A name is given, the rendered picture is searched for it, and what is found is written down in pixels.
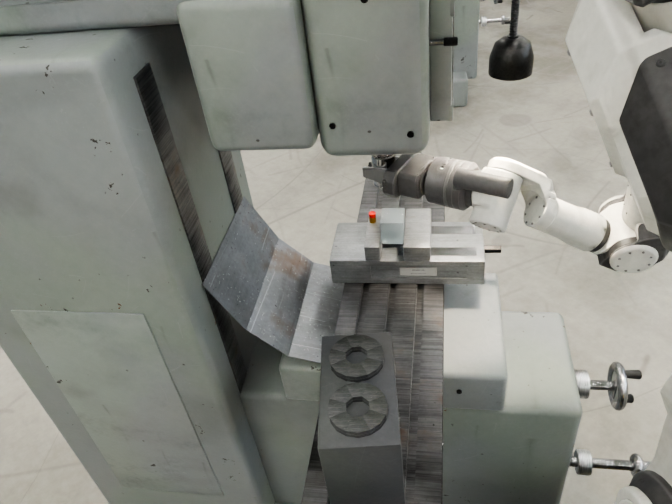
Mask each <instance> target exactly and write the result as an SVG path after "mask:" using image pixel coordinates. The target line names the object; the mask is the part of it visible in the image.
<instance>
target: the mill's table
mask: <svg viewBox="0 0 672 504"><path fill-rule="evenodd" d="M382 208H405V216H406V209H421V208H430V209H431V222H445V206H441V205H437V204H433V203H429V202H428V201H427V200H426V197H425V195H423V196H422V197H421V198H420V199H416V198H412V197H407V196H403V195H400V196H399V197H398V198H397V197H393V196H389V195H386V194H385V193H383V190H381V189H380V188H377V187H375V186H374V184H373V180H370V179H367V178H366V179H365V184H364V189H363V194H362V199H361V204H360V209H359V214H358V219H357V223H368V219H369V212H370V209H382ZM379 332H391V334H392V342H393V354H394V360H395V361H394V365H395V372H396V373H395V377H396V388H397V400H398V411H399V417H400V419H399V422H400V434H401V445H402V460H403V474H404V488H405V503H406V504H442V500H443V367H444V284H398V283H345V284H344V289H343V294H342V299H341V304H340V309H339V314H338V319H337V324H336V329H335V334H334V336H336V335H350V334H365V333H379ZM318 425H319V415H318V420H317V425H316V430H315V435H314V440H313V445H312V450H311V455H310V460H309V465H308V470H307V475H306V480H305V485H304V490H303V495H302V500H301V504H330V501H329V496H328V492H327V488H326V483H325V479H324V474H323V470H322V466H321V461H320V457H319V452H318Z"/></svg>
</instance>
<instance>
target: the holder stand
mask: <svg viewBox="0 0 672 504"><path fill-rule="evenodd" d="M394 361H395V360H394V354H393V342H392V334H391V332H379V333H365V334H350V335H336V336H324V337H322V346H321V373H320V399H319V425H318V452H319V457H320V461H321V466H322V470H323V474H324V479H325V483H326V488H327V492H328V496H329V501H330V504H406V503H405V488H404V474H403V460H402V445H401V434H400V422H399V419H400V417H399V411H398V400H397V388H396V377H395V373H396V372H395V365H394Z"/></svg>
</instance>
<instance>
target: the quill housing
mask: <svg viewBox="0 0 672 504"><path fill-rule="evenodd" d="M301 5H302V12H303V19H304V26H305V33H306V40H307V47H308V54H309V62H310V69H311V76H312V83H313V90H314V97H315V104H316V111H317V118H318V125H319V133H320V140H321V144H322V147H323V149H324V150H325V151H326V152H327V153H328V154H330V155H334V156H350V155H394V154H416V153H419V152H421V151H423V150H424V149H425V148H426V146H427V145H428V142H429V136H430V52H429V0H301Z"/></svg>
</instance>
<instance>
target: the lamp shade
mask: <svg viewBox="0 0 672 504"><path fill-rule="evenodd" d="M533 63H534V53H533V49H532V45H531V41H530V40H528V39H527V38H525V37H524V36H522V35H520V34H517V36H515V37H510V36H509V34H507V35H505V36H503V37H501V38H500V39H498V40H497V41H495V43H494V46H493V48H492V51H491V53H490V56H489V69H488V74H489V76H491V77H492V78H494V79H497V80H502V81H517V80H522V79H525V78H528V77H529V76H531V75H532V72H533Z"/></svg>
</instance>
